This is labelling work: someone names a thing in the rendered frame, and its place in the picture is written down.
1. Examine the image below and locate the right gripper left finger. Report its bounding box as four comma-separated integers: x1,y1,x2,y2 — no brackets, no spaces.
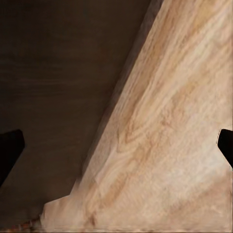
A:
0,129,25,187

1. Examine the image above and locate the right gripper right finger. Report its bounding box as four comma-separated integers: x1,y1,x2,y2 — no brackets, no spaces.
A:
217,129,233,168

